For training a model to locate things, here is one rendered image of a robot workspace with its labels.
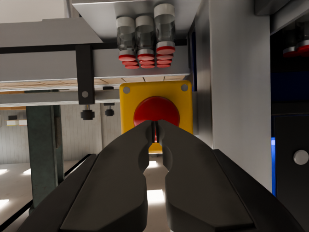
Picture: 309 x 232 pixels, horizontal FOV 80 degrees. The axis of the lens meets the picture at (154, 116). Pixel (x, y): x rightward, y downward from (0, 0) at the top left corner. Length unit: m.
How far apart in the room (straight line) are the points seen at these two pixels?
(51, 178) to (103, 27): 2.80
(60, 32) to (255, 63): 0.28
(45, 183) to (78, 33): 2.77
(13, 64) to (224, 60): 0.31
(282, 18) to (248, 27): 0.03
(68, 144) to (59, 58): 11.01
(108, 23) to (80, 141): 10.86
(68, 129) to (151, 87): 11.05
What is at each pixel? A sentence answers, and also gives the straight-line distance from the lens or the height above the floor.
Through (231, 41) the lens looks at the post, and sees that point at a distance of 0.21.
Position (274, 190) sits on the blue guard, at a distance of 0.24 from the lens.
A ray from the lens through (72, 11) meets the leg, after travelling 0.40.
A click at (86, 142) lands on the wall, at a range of 11.01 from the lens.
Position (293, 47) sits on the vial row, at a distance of 0.28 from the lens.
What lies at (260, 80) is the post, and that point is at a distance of 0.21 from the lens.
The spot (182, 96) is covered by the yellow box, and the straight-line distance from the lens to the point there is 0.18.
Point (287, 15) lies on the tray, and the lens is 0.22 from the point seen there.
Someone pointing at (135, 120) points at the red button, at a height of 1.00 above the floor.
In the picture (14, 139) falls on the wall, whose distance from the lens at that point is 12.59.
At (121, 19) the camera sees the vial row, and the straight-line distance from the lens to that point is 0.24.
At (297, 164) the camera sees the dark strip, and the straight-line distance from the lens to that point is 0.24.
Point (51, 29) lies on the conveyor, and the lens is 0.36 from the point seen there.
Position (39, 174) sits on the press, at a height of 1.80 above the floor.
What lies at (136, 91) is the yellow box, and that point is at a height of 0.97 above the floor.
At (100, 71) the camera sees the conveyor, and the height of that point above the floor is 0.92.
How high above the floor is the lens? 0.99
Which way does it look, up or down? 2 degrees up
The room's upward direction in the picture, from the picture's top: 178 degrees clockwise
